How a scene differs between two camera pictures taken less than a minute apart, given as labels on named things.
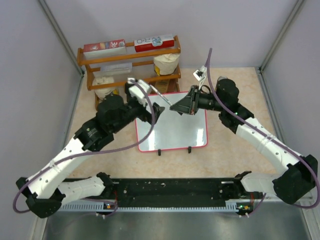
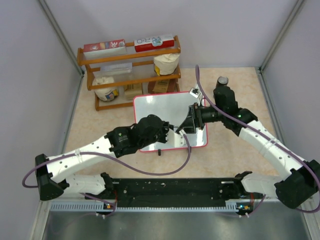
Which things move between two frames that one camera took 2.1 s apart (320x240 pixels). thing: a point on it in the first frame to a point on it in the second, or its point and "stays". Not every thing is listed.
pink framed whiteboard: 172,131 stays
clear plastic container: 116,68 stays
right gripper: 188,104 to 193,120
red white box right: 167,41 stays
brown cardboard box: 165,86 stays
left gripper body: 140,110 to 162,135
